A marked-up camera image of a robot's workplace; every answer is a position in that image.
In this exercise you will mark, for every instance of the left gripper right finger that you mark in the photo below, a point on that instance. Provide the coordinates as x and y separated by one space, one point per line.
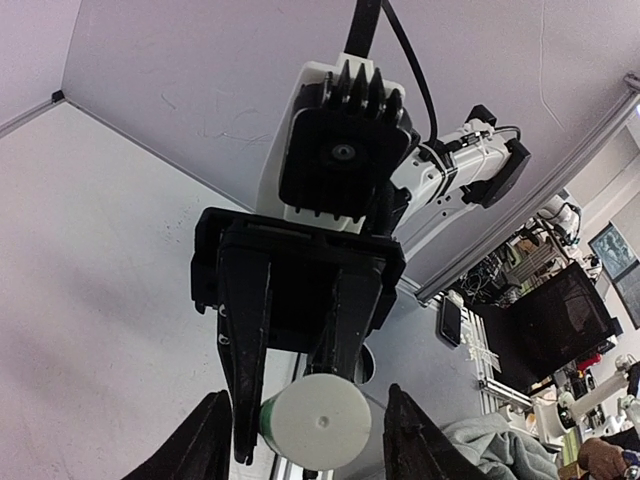
415 448

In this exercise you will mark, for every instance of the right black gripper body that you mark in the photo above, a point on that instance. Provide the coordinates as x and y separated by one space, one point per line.
305 263

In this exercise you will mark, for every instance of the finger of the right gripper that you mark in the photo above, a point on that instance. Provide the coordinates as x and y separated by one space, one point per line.
244 311
355 294

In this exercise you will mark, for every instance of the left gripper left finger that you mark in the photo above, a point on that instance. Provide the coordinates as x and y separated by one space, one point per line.
198 449

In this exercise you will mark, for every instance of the white nail polish cap brush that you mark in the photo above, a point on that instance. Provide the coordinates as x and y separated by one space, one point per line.
320 422

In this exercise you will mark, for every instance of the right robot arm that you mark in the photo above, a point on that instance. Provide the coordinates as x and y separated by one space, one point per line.
476 157

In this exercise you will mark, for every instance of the grey cloth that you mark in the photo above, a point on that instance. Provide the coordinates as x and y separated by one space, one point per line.
500 452

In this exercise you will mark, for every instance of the smartphone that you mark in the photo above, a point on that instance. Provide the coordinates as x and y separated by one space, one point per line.
449 322

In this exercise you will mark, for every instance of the black monitor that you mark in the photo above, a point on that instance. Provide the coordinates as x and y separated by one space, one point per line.
546 329

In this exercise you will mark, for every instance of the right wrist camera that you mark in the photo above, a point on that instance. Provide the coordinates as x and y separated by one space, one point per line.
344 133

